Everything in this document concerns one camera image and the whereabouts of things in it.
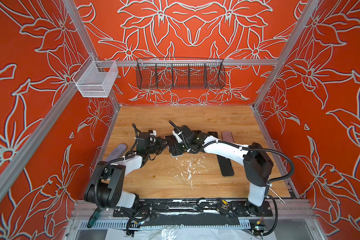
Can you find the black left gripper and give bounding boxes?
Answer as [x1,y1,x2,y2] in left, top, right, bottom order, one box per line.
[145,137,170,156]

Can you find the black phone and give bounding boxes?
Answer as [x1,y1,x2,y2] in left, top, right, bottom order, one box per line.
[208,132,219,138]
[165,135,183,157]

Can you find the pink phone case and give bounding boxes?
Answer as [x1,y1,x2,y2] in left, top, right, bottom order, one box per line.
[221,131,235,143]

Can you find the black phone case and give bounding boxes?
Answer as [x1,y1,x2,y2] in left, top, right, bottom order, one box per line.
[217,155,235,177]

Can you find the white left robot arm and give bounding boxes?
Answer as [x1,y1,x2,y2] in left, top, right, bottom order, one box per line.
[83,137,168,209]

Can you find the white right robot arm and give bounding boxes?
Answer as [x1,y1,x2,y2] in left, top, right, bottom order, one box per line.
[169,121,295,208]

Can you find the lavender grey phone case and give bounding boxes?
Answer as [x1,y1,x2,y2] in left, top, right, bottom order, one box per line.
[105,144,127,162]

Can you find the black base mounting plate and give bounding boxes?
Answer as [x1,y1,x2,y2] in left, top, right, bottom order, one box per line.
[112,197,273,218]

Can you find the green circuit board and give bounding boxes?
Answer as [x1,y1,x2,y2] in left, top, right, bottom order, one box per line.
[250,222,266,237]

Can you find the metal hex key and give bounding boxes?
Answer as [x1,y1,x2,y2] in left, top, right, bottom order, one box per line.
[269,187,286,204]

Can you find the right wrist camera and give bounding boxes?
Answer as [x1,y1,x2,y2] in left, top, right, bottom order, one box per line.
[169,121,184,144]

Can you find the black wire basket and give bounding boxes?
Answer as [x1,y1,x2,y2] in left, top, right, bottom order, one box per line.
[136,58,227,90]

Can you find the aluminium horizontal back rail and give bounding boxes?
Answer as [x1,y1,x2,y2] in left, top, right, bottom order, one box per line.
[95,59,278,68]

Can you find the white wire basket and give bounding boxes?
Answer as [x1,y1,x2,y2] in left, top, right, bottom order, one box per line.
[73,56,119,98]

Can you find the green handled screwdriver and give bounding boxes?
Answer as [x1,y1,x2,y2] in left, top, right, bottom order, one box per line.
[87,208,102,229]

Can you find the white slotted cable duct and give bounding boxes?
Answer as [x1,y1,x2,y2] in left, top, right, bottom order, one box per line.
[78,219,251,231]

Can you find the aluminium left side rail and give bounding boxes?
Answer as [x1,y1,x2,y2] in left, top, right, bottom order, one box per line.
[0,83,77,203]

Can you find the aluminium frame post left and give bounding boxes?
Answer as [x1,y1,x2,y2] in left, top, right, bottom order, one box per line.
[63,1,120,110]

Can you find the aluminium frame post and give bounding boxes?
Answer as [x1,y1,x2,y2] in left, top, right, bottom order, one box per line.
[252,0,319,111]
[63,1,120,110]

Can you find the aluminium frame post right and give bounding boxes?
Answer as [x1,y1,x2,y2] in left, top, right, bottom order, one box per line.
[252,0,319,111]

